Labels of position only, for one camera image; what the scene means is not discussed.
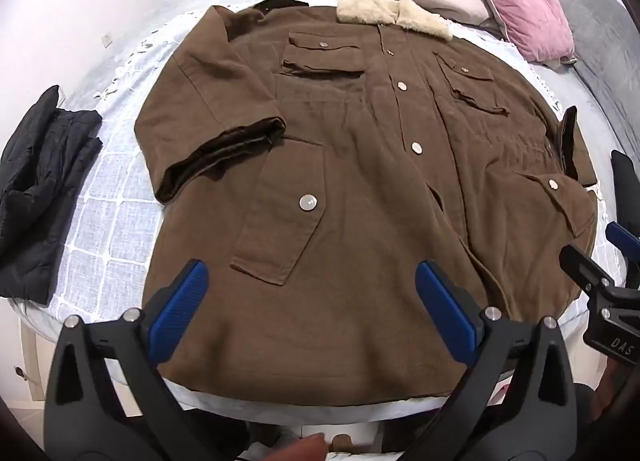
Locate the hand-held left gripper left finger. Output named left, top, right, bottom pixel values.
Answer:
left=44, top=260, right=241, bottom=461

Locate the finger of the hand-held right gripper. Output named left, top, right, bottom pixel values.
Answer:
left=559, top=243, right=626, bottom=312
left=605, top=150, right=640, bottom=287

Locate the grey quilted pillow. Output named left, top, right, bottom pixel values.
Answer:
left=520, top=0, right=640, bottom=156

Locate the black quilted jacket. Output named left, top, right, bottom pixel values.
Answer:
left=0, top=86, right=103, bottom=304

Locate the pink velvet pillow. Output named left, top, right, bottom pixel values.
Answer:
left=470, top=0, right=578, bottom=66

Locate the brown coat with fur collar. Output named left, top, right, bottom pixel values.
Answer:
left=134, top=0, right=598, bottom=399

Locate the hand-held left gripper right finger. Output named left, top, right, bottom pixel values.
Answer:
left=397, top=261, right=578, bottom=461

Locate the person's left hand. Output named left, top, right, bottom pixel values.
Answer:
left=270, top=433, right=327, bottom=461

